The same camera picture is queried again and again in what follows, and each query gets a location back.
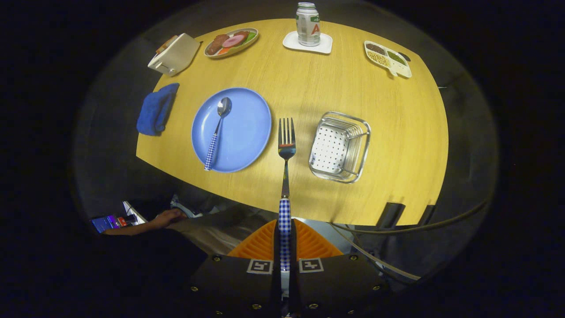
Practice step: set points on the orange carrot slice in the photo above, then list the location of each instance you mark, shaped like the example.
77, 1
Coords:
224, 51

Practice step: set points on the small oval food plate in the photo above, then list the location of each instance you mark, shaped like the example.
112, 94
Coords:
211, 54

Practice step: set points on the pile of green beans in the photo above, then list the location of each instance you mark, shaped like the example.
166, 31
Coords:
397, 58

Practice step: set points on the small red object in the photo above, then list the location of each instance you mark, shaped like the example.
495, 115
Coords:
122, 220

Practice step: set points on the brown toast slice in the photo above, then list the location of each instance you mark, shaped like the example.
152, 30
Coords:
165, 44

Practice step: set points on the black table leg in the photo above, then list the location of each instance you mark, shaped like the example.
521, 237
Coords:
426, 215
390, 215

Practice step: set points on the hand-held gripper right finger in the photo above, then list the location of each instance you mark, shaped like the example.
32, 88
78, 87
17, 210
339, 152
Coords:
295, 287

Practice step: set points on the pink ham slice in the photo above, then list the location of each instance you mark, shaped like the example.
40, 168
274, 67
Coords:
234, 41

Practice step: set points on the white flat object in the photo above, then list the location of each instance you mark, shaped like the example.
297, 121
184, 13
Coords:
134, 213

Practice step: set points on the brown sausage piece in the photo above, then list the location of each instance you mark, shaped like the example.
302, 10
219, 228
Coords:
242, 33

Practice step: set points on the white toaster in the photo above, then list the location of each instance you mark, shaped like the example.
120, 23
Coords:
176, 55

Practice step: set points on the brown meat patty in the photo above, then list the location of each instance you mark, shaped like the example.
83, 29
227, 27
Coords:
216, 44

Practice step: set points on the green lettuce leaf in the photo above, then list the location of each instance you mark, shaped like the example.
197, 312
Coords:
251, 37

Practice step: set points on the blue round plate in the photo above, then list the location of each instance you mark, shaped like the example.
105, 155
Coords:
247, 128

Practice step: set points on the pile of brown beans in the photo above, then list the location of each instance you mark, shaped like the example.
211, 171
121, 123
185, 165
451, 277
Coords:
375, 48

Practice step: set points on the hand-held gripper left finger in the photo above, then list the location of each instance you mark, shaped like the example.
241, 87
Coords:
276, 287

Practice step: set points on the white divided tray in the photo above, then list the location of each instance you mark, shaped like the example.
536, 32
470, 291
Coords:
399, 70

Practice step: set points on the white square coaster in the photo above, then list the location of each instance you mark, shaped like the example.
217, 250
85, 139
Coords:
291, 42

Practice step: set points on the blue folded towel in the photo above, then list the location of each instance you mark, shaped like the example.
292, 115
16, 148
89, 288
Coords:
154, 110

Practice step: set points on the white drink bottle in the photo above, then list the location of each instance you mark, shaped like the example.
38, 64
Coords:
307, 26

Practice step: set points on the pile of yellow soybeans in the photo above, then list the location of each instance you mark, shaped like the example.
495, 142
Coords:
378, 59

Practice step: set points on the black table grommet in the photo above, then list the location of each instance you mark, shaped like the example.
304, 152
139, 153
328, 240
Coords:
404, 57

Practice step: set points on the phone with lit screen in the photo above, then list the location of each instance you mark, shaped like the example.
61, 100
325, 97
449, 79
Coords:
102, 223

